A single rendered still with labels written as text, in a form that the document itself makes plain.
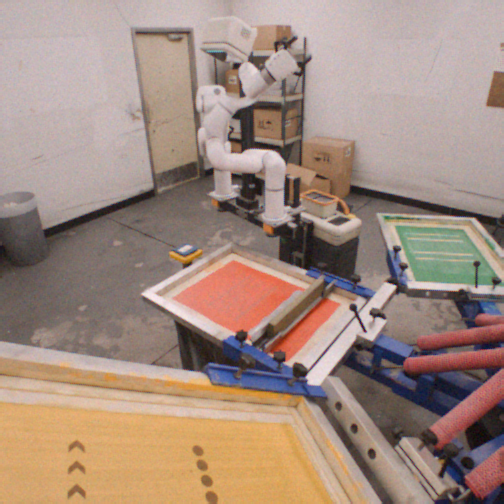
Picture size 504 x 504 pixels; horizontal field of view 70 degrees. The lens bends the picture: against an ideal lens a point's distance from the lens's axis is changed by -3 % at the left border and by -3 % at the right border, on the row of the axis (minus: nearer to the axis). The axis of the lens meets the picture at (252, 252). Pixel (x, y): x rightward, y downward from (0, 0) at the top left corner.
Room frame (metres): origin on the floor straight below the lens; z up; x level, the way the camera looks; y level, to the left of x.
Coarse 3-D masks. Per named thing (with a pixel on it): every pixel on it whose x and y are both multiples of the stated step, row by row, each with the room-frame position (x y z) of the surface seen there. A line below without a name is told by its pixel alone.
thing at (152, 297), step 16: (208, 256) 1.61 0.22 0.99; (224, 256) 1.66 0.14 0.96; (256, 256) 1.60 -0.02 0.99; (192, 272) 1.49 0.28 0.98; (288, 272) 1.48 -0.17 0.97; (304, 272) 1.44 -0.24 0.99; (160, 288) 1.34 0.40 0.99; (336, 288) 1.32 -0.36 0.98; (160, 304) 1.23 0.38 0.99; (176, 320) 1.17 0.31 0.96; (192, 320) 1.12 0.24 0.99; (352, 320) 1.12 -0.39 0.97; (208, 336) 1.05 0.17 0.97; (224, 336) 1.03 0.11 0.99; (336, 336) 1.02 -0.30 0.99; (320, 352) 0.94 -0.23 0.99
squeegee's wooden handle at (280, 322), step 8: (320, 280) 1.27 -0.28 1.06; (312, 288) 1.22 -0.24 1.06; (320, 288) 1.25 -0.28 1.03; (304, 296) 1.17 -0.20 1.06; (312, 296) 1.20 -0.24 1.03; (296, 304) 1.12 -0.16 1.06; (304, 304) 1.16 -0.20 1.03; (280, 312) 1.07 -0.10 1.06; (288, 312) 1.07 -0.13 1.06; (296, 312) 1.11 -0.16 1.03; (272, 320) 1.03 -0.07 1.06; (280, 320) 1.03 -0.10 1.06; (288, 320) 1.07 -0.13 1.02; (272, 328) 1.01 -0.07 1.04; (280, 328) 1.03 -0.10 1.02; (272, 336) 1.01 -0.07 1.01
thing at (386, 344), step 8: (384, 336) 0.95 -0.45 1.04; (376, 344) 0.92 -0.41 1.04; (384, 344) 0.91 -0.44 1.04; (392, 344) 0.91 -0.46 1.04; (400, 344) 0.91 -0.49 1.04; (384, 352) 0.90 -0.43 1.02; (392, 352) 0.88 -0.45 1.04; (400, 352) 0.87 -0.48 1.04; (408, 352) 0.87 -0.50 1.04; (392, 360) 0.88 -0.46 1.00; (400, 360) 0.86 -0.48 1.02
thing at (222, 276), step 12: (228, 264) 1.59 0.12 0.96; (240, 264) 1.58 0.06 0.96; (216, 276) 1.48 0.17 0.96; (228, 276) 1.48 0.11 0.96; (264, 276) 1.47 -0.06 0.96; (288, 288) 1.37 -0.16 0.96; (300, 288) 1.37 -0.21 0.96; (264, 300) 1.29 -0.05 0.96; (276, 300) 1.28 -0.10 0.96; (324, 300) 1.28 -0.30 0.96; (312, 312) 1.20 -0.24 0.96; (324, 312) 1.19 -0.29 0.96; (312, 324) 1.12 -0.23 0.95
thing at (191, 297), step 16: (192, 288) 1.39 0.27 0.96; (208, 288) 1.38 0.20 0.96; (192, 304) 1.27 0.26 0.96; (224, 320) 1.16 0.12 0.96; (240, 320) 1.16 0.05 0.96; (256, 320) 1.16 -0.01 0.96; (288, 336) 1.06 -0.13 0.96; (304, 336) 1.06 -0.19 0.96; (272, 352) 0.98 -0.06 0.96; (288, 352) 0.98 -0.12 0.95
